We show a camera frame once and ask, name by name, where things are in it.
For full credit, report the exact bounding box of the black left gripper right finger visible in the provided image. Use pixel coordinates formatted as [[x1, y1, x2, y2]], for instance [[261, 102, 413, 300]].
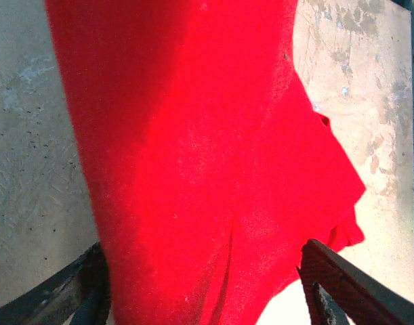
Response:
[[296, 238, 414, 325]]

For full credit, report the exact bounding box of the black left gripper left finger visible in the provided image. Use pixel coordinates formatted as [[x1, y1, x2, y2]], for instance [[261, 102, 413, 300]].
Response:
[[0, 242, 111, 325]]

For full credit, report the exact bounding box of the red cloth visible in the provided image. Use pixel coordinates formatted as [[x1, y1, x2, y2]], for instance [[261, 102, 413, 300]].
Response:
[[43, 0, 367, 325]]

